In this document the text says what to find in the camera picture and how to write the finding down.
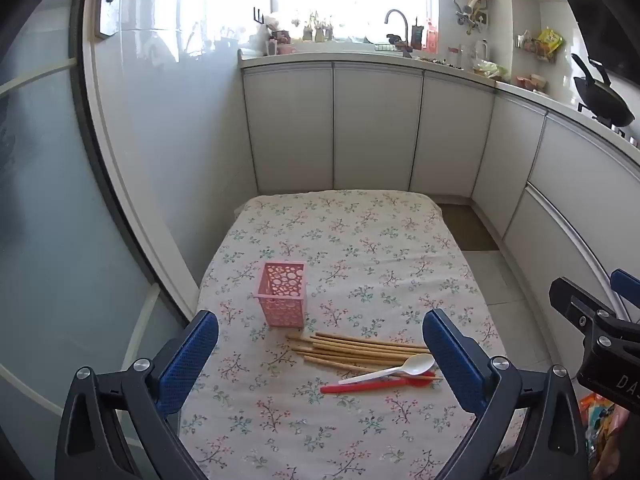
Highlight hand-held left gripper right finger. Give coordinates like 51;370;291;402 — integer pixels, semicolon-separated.
421;308;588;480

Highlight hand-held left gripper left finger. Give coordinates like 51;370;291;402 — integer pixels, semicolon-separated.
55;309;221;480

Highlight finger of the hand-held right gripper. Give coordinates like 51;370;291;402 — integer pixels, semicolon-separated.
548;276;623;333
610;268;640;311

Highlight white plastic spoon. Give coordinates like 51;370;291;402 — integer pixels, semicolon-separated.
338;353;436;386

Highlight red plastic spoon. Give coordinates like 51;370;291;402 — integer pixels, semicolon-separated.
320;374;437;394

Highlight pile of wooden chopsticks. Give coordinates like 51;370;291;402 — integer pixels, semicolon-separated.
286;331;443;381

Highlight pink perforated utensil holder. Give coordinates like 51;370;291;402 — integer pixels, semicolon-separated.
254;261;307;329

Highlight colourful packet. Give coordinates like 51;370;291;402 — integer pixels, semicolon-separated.
579;392;618;463

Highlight floral tablecloth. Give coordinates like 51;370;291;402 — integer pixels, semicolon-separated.
177;189;531;480

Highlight black wok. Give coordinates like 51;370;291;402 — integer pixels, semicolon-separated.
571;53;636;127

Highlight white kitchen cabinets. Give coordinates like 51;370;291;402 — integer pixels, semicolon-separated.
239;52;640;321

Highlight green plastic bag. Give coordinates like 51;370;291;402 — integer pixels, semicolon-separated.
472;60;508;81

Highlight yellow snack packet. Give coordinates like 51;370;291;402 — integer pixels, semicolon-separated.
537;27;563;56

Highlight black range hood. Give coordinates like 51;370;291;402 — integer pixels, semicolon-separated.
542;0;640;91

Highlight grey curved faucet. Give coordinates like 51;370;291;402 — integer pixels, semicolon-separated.
384;9;410;43

